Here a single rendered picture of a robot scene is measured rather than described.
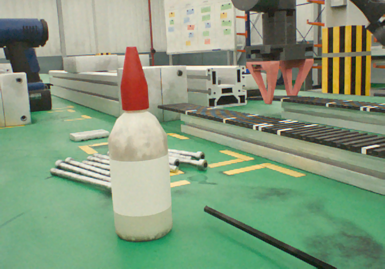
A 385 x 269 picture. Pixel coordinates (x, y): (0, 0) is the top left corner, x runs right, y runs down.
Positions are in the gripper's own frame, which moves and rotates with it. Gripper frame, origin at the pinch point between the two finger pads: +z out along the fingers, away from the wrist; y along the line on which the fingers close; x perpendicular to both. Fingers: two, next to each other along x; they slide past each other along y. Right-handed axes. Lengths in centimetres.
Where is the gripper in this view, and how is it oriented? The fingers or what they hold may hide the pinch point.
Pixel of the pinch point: (280, 98)
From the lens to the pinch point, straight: 73.4
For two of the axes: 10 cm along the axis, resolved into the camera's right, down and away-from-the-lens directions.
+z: 0.5, 9.9, 1.6
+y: -8.8, 1.2, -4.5
